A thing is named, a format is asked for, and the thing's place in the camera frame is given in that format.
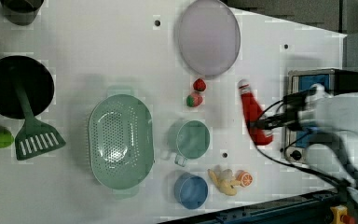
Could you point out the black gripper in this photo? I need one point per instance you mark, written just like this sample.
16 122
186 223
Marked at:
296 117

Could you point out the red ketchup bottle toy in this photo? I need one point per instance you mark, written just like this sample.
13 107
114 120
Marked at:
251 111

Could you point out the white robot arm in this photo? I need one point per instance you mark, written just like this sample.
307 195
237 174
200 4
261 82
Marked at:
332 121

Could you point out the green oval strainer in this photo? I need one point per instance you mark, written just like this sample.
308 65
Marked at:
121 141

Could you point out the orange slice toy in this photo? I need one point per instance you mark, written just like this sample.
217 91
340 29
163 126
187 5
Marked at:
245 178

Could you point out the silver black toaster oven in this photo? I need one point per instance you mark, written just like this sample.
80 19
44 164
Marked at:
335 82

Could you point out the yellow banana toy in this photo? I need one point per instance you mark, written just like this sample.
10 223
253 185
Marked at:
225 181

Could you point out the green mug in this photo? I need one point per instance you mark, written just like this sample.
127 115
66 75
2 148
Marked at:
189 139

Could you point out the red green strawberry toy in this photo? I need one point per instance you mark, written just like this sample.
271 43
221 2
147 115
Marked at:
194 99

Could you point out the dark red strawberry toy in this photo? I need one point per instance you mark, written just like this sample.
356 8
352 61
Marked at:
199 85

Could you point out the blue cup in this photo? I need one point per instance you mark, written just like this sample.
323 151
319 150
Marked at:
191 191

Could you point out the grey round plate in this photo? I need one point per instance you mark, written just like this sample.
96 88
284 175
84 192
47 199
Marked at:
209 37

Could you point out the dark green slotted spatula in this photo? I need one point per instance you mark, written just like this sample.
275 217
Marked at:
35 137

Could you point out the green lime toy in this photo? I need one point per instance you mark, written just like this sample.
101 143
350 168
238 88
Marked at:
6 138

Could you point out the dark grey cup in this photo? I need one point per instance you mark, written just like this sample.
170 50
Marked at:
21 12

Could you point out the black round pot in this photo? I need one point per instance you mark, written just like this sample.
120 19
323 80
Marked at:
36 80

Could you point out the blue metal frame rail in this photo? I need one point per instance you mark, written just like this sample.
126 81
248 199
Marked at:
310 208

